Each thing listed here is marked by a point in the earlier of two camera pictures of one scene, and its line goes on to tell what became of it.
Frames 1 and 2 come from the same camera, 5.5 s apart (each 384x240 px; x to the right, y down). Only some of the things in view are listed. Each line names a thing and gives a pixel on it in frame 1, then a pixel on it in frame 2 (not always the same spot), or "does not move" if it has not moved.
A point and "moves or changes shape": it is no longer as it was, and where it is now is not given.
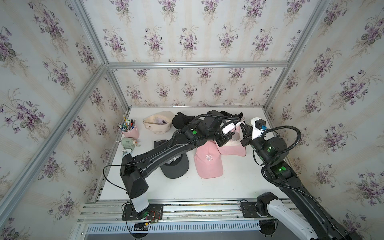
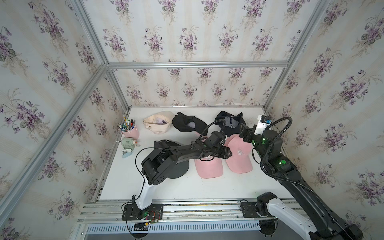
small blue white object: (125, 152) does not move
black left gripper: (224, 138) to (224, 154)
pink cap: (235, 146) moves or changes shape
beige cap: (159, 122) does not move
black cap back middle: (181, 120) does not move
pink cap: (208, 160) does not move
